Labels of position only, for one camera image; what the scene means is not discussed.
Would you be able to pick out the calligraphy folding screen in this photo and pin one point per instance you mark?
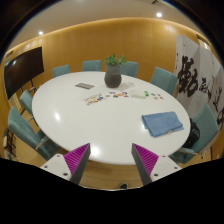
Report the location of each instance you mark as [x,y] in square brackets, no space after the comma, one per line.
[200,78]

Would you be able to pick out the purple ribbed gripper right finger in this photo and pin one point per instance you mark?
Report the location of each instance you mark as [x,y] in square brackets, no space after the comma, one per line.
[145,161]

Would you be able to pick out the teal chair near right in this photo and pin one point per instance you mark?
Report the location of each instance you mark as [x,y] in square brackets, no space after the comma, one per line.
[208,127]

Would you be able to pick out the white oval conference table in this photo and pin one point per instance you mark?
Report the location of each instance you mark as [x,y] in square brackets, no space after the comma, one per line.
[110,126]

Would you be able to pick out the teal chair behind plant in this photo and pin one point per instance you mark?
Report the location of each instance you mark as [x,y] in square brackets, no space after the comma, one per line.
[130,69]

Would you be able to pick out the dark grey plant pot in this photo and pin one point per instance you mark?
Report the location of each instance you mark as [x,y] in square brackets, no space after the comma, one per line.
[112,76]

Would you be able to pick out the green small object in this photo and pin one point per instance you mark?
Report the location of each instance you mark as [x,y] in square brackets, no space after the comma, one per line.
[146,93]

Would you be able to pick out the colourful stickers sheet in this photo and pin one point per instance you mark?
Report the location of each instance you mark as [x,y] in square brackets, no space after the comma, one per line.
[94,99]

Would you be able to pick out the blue folded towel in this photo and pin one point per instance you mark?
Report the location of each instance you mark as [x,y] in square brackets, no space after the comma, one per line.
[159,124]

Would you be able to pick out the teal chair far middle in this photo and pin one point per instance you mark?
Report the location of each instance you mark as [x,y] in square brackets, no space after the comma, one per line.
[91,65]

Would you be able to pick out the teal chair far left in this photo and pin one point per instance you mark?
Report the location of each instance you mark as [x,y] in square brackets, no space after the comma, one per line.
[61,70]

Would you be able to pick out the grey booklet on table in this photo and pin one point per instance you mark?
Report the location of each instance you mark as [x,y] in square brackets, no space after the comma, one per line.
[84,85]

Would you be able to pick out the white paper sheet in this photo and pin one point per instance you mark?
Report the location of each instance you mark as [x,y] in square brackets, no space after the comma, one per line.
[137,94]

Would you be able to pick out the black wall television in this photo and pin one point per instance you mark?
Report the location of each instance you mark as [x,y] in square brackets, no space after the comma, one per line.
[22,69]

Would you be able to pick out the teal chair far right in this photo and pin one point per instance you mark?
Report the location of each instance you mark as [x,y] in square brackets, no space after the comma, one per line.
[164,80]

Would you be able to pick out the teal chair near left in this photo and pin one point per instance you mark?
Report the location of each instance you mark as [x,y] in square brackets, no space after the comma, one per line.
[41,143]

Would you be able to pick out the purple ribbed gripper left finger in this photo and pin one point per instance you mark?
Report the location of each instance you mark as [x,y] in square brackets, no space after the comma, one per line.
[76,161]

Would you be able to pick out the black bag on chair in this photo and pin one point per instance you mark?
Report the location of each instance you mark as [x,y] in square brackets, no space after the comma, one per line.
[194,135]

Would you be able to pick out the small colourful cards row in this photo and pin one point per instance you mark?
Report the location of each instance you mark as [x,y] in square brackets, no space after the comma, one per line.
[117,94]

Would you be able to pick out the small round tokens right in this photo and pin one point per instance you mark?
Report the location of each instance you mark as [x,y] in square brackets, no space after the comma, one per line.
[157,96]

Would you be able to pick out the green potted plant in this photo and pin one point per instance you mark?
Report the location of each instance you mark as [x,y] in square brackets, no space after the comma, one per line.
[113,60]

